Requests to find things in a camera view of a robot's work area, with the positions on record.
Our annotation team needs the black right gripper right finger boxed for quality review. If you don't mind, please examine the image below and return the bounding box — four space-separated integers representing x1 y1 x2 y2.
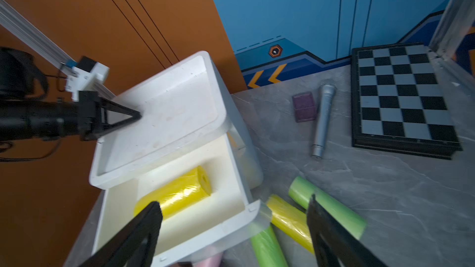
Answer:
306 195 385 267

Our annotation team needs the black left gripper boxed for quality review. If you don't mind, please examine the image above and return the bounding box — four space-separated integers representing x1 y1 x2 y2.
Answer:
1 91 142 141

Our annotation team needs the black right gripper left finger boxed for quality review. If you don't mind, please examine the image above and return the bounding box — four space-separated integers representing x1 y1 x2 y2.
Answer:
81 201 163 267

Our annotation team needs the yellow trash bag roll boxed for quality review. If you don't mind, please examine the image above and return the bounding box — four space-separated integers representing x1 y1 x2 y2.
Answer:
134 166 212 220
266 194 315 254

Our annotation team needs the white plastic drawer cabinet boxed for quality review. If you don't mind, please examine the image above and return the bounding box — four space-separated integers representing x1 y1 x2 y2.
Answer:
88 51 272 267

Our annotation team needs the green roll right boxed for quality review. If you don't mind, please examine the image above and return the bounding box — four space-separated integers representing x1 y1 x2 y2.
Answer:
288 176 367 240

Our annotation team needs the green roll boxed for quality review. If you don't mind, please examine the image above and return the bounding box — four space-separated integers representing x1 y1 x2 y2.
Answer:
251 226 288 267
288 176 367 240

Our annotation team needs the green roll centre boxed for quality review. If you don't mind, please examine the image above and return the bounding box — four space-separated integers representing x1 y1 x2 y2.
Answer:
251 226 288 267

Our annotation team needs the pink roll upper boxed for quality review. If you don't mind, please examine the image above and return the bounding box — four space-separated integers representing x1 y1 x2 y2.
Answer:
193 252 223 267

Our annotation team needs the purple small block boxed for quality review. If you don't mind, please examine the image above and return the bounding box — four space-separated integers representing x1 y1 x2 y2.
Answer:
292 91 317 123

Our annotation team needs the black white chessboard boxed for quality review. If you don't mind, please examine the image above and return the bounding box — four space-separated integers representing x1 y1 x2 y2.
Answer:
351 43 463 159

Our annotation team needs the grey microphone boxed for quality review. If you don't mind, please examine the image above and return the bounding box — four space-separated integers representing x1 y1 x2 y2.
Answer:
312 83 336 159

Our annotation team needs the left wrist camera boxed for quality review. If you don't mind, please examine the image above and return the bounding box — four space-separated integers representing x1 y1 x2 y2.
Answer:
65 56 110 102

